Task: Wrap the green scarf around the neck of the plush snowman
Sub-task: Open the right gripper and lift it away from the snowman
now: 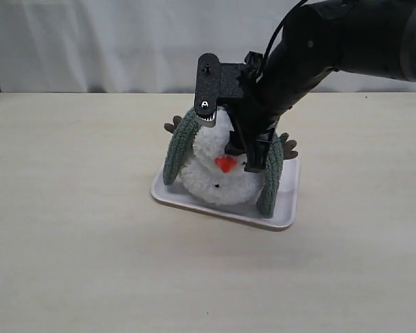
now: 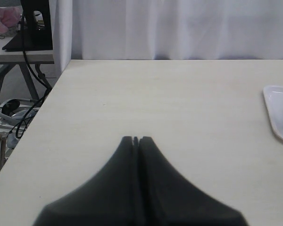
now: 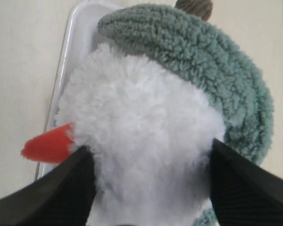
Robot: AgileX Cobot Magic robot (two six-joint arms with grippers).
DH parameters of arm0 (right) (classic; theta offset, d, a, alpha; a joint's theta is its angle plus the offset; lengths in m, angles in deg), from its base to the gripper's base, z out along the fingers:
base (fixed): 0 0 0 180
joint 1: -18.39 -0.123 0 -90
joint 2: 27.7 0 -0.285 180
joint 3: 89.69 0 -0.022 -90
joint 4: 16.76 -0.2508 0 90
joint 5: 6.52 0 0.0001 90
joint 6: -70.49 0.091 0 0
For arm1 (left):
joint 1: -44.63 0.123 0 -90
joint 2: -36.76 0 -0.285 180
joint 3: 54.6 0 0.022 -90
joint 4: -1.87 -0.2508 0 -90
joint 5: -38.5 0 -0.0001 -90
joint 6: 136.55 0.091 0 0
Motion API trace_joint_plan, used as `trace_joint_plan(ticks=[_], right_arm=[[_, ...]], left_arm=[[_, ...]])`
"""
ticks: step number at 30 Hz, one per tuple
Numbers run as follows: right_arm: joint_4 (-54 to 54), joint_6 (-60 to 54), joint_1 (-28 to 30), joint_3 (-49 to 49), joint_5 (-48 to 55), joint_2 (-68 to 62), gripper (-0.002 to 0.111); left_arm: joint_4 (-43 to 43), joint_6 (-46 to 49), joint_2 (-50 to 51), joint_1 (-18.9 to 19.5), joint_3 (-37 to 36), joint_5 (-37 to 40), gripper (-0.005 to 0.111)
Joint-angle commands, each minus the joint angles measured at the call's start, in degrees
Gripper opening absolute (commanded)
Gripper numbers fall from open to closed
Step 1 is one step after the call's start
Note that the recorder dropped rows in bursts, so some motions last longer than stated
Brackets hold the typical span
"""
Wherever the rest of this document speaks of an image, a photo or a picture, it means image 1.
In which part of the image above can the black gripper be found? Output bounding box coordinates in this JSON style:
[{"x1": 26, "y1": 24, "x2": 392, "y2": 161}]
[{"x1": 193, "y1": 51, "x2": 278, "y2": 173}]

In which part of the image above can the green fleece scarf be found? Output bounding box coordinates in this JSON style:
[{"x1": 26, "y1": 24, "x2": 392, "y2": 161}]
[{"x1": 162, "y1": 106, "x2": 284, "y2": 219}]

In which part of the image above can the white plush snowman toy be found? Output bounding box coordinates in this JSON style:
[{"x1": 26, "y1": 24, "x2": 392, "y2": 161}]
[{"x1": 164, "y1": 106, "x2": 299, "y2": 205}]

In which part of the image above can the white rectangular plastic tray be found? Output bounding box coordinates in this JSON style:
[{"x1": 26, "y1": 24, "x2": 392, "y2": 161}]
[{"x1": 150, "y1": 158, "x2": 301, "y2": 232}]

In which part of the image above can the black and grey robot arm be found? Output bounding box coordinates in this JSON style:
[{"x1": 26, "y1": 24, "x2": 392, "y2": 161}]
[{"x1": 193, "y1": 1, "x2": 416, "y2": 173}]

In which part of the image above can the white backdrop curtain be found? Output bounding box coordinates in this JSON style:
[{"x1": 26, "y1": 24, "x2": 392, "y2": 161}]
[{"x1": 0, "y1": 0, "x2": 416, "y2": 94}]

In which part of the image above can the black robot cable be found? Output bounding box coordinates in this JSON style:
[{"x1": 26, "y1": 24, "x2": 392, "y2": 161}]
[{"x1": 256, "y1": 0, "x2": 309, "y2": 84}]

